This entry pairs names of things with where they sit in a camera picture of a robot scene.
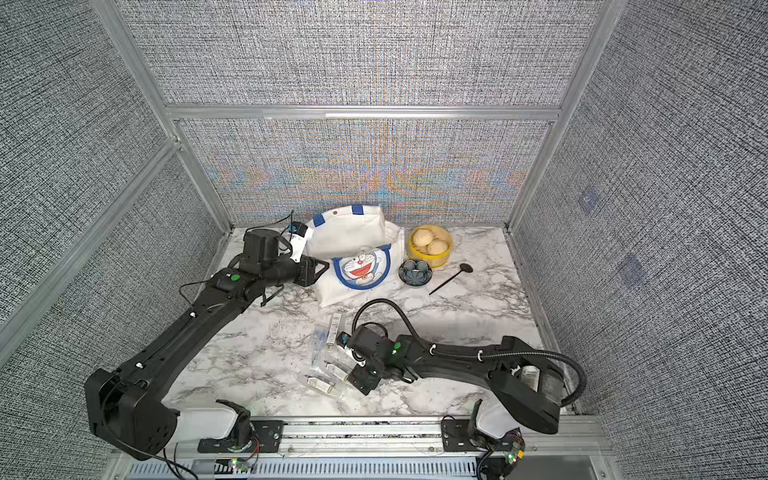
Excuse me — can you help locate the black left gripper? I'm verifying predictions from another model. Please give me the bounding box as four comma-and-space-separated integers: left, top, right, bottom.
262, 253, 330, 290

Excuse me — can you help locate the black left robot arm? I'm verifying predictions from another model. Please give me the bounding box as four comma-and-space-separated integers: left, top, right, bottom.
85, 222, 329, 460

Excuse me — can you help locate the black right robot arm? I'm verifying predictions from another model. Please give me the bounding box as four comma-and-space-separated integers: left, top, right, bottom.
336, 326, 564, 434

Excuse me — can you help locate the gold label compass case upper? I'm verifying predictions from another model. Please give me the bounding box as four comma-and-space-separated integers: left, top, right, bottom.
323, 360, 351, 383

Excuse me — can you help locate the gold label compass case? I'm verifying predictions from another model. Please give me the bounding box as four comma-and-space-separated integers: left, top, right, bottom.
323, 360, 351, 383
297, 373, 345, 399

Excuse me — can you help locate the white Doraemon canvas bag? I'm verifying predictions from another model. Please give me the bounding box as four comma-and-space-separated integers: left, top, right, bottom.
304, 204, 405, 307

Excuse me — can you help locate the gold label compass case lower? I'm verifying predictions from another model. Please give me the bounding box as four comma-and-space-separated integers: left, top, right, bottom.
297, 373, 345, 399

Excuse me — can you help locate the upright compass case white label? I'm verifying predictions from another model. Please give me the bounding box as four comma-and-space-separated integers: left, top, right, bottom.
325, 312, 343, 348

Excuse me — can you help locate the blue compass clear case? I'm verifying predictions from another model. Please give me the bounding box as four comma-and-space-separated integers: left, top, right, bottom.
310, 327, 328, 368

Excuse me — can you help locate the blue patterned ceramic bowl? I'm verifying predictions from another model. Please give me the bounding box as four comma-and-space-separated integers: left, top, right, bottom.
398, 259, 433, 287

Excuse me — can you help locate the beige bun left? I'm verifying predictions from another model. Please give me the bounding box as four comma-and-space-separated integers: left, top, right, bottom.
411, 228, 434, 248

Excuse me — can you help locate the beige bun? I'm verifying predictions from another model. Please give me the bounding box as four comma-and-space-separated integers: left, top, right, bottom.
426, 238, 450, 256
411, 228, 434, 248

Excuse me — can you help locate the yellow bowl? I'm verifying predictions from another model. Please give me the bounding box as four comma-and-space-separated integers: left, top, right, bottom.
406, 224, 453, 268

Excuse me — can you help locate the beige bun right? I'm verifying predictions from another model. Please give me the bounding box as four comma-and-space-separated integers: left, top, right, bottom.
426, 238, 450, 256

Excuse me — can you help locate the black spoon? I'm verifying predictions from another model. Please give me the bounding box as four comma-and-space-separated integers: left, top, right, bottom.
430, 263, 474, 295

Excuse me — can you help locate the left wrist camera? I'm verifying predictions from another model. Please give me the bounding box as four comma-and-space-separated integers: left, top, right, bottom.
289, 221, 313, 263

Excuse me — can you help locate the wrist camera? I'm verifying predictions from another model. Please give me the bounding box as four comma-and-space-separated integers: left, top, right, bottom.
289, 221, 313, 263
335, 332, 354, 359

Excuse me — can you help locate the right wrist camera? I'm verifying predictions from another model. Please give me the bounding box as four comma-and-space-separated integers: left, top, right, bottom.
335, 332, 354, 359

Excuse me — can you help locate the black corrugated cable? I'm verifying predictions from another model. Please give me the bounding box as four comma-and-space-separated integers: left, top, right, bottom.
350, 298, 588, 408

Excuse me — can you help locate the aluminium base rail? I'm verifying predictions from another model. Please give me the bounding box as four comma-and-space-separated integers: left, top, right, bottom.
102, 415, 622, 479

